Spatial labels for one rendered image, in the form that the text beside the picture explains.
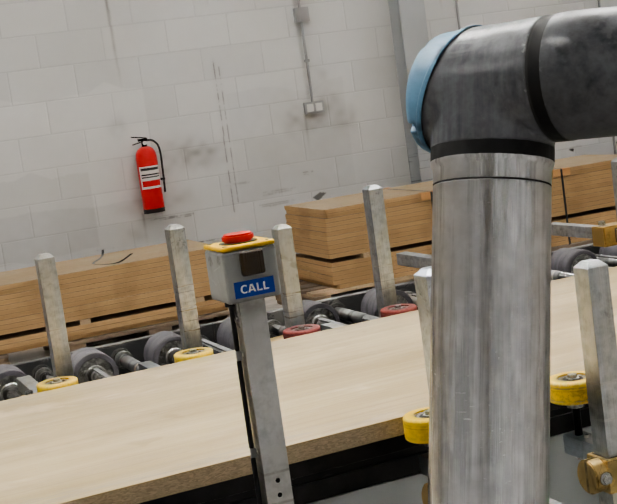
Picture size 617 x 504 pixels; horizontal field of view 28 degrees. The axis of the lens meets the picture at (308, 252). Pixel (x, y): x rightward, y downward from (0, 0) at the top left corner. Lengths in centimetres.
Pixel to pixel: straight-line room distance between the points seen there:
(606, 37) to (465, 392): 33
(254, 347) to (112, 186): 729
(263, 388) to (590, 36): 66
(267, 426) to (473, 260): 52
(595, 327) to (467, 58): 71
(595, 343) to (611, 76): 74
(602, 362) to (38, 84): 720
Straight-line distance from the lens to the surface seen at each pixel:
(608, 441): 183
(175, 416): 207
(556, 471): 206
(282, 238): 273
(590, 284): 178
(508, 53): 114
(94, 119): 879
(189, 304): 267
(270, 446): 158
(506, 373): 113
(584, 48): 112
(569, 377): 197
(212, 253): 154
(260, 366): 156
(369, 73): 939
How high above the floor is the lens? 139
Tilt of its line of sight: 7 degrees down
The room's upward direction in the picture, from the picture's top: 8 degrees counter-clockwise
